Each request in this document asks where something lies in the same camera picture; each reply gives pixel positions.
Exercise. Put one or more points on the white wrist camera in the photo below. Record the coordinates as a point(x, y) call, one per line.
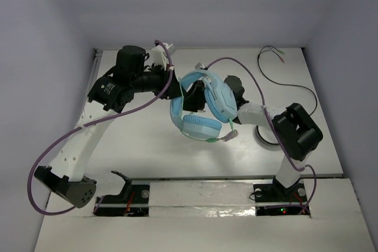
point(200, 66)
point(159, 56)

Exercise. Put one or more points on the clear tape roll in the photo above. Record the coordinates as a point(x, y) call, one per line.
point(266, 136)

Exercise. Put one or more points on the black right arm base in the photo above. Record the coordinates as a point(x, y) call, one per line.
point(273, 199)

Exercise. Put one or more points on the metal rail strip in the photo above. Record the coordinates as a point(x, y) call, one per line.
point(239, 178)

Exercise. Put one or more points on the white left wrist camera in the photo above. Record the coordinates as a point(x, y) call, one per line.
point(159, 56)

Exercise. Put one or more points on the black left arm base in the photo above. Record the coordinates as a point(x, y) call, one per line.
point(132, 201)

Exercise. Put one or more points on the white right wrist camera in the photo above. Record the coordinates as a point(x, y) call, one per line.
point(200, 66)

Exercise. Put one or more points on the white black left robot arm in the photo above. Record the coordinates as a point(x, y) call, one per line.
point(137, 79)

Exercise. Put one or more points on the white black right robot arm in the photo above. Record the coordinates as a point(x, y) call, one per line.
point(295, 131)

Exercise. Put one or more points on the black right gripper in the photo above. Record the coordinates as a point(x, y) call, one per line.
point(194, 100)

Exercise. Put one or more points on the light blue headphones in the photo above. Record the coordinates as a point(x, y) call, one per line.
point(205, 107)

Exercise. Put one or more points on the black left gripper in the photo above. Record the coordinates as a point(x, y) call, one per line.
point(174, 87)

